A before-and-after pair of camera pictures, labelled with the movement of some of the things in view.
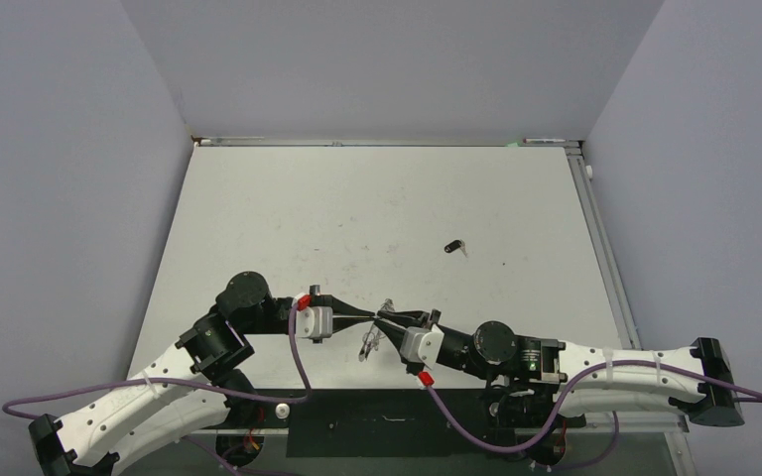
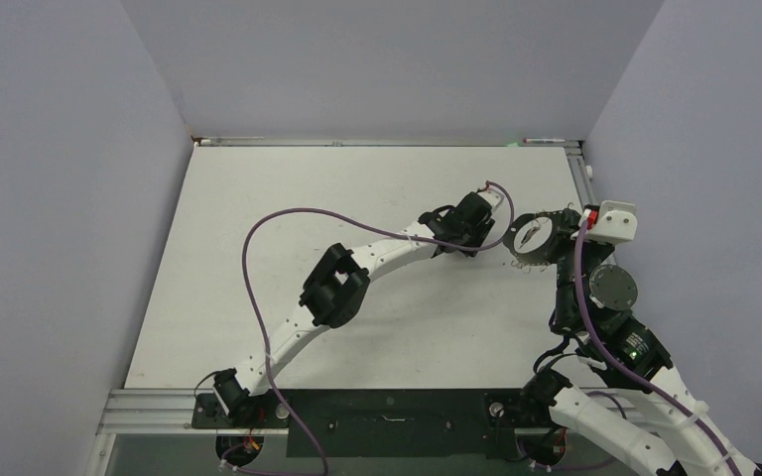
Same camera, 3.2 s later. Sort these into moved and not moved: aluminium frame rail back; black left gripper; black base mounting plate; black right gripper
Moved: black right gripper; black left gripper
Not moved: aluminium frame rail back; black base mounting plate
